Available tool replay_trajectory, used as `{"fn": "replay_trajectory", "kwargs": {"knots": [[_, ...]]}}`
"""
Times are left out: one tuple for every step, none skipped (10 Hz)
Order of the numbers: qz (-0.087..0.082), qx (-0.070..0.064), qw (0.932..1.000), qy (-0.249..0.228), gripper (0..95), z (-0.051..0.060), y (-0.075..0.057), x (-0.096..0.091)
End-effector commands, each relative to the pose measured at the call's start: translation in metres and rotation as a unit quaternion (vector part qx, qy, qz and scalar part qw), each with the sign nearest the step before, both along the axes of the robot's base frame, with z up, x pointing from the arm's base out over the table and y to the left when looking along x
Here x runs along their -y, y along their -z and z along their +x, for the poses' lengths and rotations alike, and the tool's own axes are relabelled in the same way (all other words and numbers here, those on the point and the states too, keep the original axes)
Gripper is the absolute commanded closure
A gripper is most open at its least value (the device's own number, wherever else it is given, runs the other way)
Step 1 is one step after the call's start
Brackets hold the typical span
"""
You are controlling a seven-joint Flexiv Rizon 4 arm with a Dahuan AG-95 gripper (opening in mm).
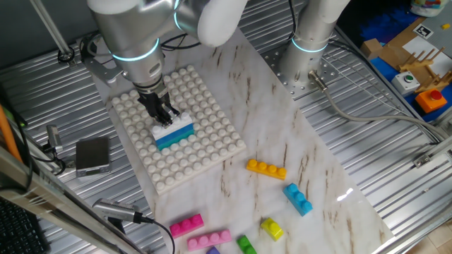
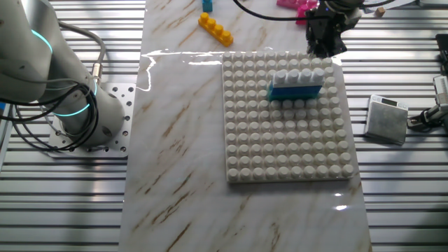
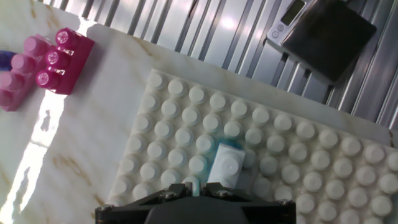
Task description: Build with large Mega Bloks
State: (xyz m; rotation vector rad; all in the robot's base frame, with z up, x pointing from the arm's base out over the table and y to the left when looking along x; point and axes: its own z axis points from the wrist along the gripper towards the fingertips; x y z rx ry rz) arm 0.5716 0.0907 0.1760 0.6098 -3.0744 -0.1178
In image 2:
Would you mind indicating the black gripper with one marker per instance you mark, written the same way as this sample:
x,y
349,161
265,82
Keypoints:
x,y
325,28

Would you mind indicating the white four-stud block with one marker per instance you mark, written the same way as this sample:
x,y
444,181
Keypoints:
x,y
297,78

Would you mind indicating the blue four-stud block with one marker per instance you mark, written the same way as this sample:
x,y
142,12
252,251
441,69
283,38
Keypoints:
x,y
294,91

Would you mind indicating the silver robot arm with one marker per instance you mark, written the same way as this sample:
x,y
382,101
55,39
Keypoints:
x,y
28,52

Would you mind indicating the small wooden cube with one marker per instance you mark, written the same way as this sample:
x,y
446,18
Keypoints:
x,y
379,12

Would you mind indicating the white paper sheet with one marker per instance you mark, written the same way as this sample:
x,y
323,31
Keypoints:
x,y
402,3

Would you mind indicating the silver digital scale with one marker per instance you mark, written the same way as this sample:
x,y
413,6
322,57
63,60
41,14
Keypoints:
x,y
385,122

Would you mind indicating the white studded baseplate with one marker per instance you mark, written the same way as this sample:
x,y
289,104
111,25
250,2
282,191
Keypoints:
x,y
280,140

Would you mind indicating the orange-yellow four-stud block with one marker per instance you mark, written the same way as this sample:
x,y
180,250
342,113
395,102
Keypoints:
x,y
215,29

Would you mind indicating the light blue three-stud block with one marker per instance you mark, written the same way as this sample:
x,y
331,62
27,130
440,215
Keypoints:
x,y
207,6

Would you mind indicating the black box device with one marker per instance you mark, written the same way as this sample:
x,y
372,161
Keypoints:
x,y
444,52

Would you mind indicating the white marble board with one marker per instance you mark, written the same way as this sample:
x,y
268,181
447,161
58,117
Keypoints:
x,y
175,175

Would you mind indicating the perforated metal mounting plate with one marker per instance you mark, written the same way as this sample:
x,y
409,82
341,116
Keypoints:
x,y
120,94

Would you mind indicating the small silver camera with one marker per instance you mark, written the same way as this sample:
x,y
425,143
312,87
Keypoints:
x,y
441,89

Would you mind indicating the black camera clamp mount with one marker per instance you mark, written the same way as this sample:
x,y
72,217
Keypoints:
x,y
432,115

